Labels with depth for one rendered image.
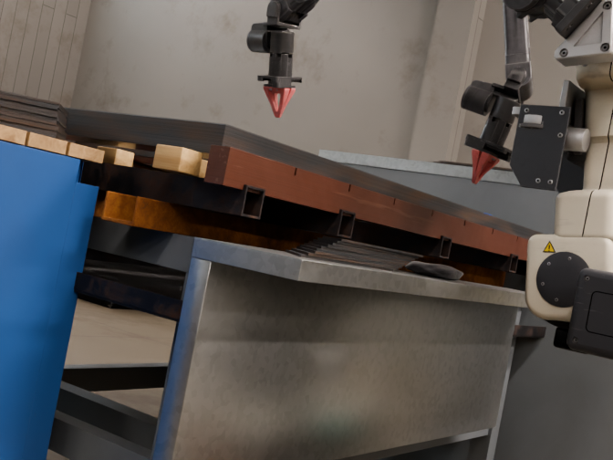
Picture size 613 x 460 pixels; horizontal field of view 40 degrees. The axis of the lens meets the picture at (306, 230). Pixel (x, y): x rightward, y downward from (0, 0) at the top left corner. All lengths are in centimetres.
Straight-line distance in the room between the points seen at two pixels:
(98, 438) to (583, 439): 159
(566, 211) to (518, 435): 127
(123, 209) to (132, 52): 728
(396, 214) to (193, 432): 69
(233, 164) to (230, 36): 654
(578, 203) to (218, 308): 73
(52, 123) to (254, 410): 57
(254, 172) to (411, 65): 530
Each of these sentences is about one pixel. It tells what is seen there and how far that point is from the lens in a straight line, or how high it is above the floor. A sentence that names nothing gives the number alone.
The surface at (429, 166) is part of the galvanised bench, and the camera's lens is 296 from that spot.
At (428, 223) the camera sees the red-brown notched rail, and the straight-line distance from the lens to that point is 191.
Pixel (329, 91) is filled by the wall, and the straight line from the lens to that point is 698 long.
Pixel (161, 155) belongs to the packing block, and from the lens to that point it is 139.
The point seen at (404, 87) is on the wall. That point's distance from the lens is 661.
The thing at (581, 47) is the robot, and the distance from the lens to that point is 157.
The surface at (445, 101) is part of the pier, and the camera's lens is 620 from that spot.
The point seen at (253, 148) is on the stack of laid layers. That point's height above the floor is 84.
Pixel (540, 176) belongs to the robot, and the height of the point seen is 91.
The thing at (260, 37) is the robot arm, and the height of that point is 116.
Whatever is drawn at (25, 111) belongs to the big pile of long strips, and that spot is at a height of 82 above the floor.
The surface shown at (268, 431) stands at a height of 38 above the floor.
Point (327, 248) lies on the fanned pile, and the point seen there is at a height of 70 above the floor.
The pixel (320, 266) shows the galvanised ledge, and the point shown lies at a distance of 120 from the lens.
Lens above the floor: 71
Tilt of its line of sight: 1 degrees up
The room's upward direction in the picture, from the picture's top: 11 degrees clockwise
